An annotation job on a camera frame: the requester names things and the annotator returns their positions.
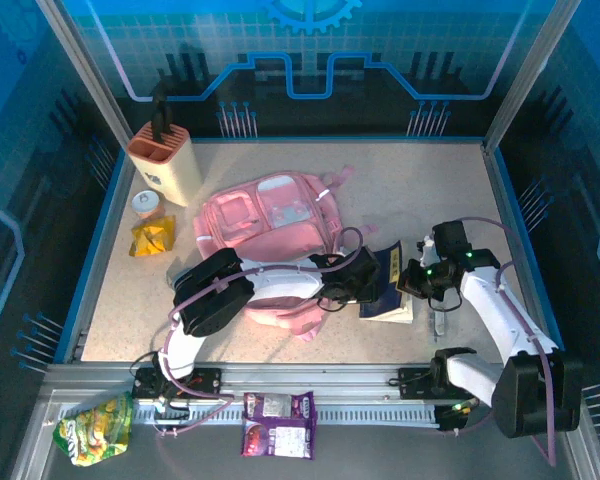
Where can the dark blue book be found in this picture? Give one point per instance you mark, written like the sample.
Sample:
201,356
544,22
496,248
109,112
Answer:
387,282

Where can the small white silver item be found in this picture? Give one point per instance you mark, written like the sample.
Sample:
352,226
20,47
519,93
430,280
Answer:
438,325

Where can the pink student backpack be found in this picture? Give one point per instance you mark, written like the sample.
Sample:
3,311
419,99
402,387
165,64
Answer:
260,235

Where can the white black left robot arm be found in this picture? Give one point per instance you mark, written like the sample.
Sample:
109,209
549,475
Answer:
280,282

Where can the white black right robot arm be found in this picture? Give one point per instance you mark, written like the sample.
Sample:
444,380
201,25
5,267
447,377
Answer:
500,320

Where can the yellow snack bag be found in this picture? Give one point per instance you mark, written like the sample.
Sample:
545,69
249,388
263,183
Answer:
152,240

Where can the green snack bag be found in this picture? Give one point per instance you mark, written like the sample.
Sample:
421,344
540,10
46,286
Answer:
92,430

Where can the aluminium front beam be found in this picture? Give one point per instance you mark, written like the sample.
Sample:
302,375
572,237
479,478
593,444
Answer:
310,375

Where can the small black controller box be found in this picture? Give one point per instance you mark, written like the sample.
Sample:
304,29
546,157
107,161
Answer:
452,417

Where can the purple snack packet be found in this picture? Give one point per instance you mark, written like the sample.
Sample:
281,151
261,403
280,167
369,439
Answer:
280,430

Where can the beige knife block orange top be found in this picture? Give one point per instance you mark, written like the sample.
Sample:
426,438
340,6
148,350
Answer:
172,175

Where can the small can white lid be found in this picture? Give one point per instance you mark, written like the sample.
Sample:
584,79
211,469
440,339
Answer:
147,202

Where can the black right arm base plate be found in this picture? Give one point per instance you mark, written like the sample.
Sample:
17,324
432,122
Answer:
412,382

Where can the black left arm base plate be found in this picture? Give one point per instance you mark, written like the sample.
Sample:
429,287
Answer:
207,382

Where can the aluminium frame post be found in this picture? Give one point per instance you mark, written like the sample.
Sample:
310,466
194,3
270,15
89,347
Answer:
530,75
86,75

